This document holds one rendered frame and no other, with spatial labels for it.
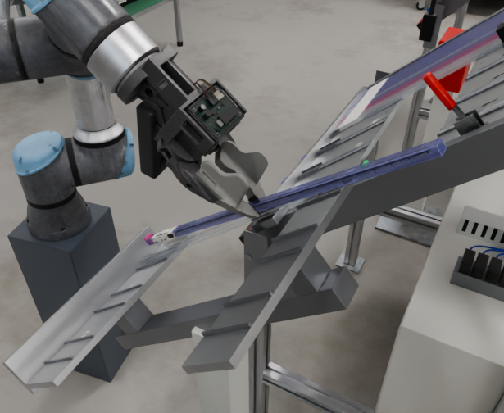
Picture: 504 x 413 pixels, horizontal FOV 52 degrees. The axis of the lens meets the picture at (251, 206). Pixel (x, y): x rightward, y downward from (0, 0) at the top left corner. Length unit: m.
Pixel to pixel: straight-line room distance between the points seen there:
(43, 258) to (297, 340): 0.84
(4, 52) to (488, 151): 0.62
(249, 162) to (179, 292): 1.29
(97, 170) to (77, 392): 0.75
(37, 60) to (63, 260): 0.71
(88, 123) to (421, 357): 0.84
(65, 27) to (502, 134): 0.54
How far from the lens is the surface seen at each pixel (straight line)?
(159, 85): 0.57
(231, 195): 0.59
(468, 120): 0.77
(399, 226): 2.17
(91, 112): 1.17
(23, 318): 1.94
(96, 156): 1.21
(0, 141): 2.92
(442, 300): 1.08
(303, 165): 1.18
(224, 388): 0.81
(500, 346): 1.05
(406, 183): 0.81
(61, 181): 1.24
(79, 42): 0.60
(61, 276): 1.37
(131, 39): 0.59
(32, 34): 0.70
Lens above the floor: 1.40
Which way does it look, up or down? 39 degrees down
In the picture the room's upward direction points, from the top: straight up
